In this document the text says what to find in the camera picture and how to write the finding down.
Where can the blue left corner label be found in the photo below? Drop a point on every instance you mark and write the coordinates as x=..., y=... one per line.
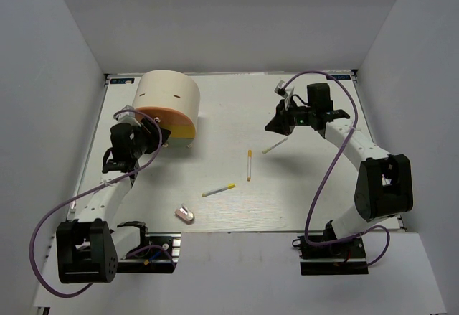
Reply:
x=122, y=80

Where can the beige orange drawer container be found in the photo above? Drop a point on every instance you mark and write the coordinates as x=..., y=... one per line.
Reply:
x=174, y=99

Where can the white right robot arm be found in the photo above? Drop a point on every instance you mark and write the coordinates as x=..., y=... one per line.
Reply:
x=384, y=182

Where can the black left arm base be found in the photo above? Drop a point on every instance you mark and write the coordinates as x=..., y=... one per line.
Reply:
x=143, y=252

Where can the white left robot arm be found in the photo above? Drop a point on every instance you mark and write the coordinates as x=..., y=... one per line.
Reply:
x=87, y=247

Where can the blue corner label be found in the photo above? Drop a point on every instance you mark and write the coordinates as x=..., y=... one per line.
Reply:
x=122, y=80
x=341, y=76

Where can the blue right corner label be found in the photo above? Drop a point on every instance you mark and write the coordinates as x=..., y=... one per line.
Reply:
x=341, y=76

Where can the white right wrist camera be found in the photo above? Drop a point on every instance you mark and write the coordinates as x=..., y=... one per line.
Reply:
x=286, y=94

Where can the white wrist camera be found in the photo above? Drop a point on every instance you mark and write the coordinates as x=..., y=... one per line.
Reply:
x=126, y=115
x=286, y=94

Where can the pink white eraser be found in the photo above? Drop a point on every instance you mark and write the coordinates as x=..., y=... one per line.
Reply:
x=185, y=214

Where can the thin white yellow pen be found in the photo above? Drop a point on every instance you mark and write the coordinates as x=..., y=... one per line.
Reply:
x=270, y=148

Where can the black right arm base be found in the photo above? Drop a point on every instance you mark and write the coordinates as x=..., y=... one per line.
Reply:
x=332, y=260

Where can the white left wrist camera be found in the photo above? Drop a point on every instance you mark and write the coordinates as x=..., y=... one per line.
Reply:
x=126, y=115

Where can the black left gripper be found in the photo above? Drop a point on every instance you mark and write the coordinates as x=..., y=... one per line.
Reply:
x=158, y=137

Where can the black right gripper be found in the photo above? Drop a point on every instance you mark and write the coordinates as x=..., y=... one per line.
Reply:
x=281, y=123

